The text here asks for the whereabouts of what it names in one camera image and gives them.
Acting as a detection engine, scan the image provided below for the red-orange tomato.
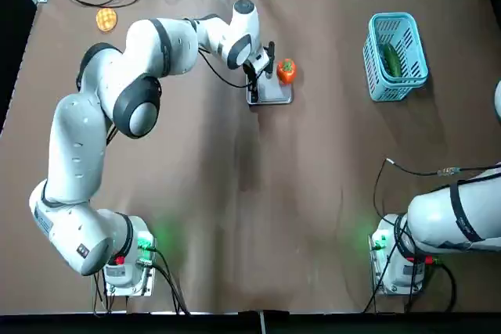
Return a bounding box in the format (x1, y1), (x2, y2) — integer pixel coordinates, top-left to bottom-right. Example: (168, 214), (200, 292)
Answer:
(276, 58), (297, 85)

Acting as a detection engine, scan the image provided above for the silver kitchen scale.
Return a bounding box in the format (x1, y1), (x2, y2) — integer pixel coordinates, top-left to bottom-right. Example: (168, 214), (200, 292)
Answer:
(246, 63), (294, 106)

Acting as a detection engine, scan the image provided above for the light blue shopping basket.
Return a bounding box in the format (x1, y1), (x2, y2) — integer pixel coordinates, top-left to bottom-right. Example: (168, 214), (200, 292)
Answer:
(362, 12), (430, 102)

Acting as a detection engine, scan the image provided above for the green cucumber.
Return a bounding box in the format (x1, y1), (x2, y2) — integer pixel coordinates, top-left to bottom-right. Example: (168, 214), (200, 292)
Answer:
(378, 43), (402, 78)

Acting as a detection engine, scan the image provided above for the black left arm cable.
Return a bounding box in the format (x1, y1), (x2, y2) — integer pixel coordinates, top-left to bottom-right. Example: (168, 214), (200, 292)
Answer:
(197, 48), (251, 88)

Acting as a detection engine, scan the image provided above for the black cable with metal connector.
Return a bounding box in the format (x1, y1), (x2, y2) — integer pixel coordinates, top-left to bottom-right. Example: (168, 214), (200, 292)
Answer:
(371, 158), (501, 225)

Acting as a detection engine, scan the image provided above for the black cable at green connector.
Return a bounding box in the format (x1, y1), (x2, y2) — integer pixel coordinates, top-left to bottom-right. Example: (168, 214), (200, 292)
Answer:
(150, 246), (193, 315)
(360, 246), (392, 314)

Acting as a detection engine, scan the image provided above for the black cable with red plug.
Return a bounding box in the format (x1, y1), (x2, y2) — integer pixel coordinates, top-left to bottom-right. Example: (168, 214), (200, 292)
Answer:
(405, 257), (458, 314)
(90, 253), (118, 315)

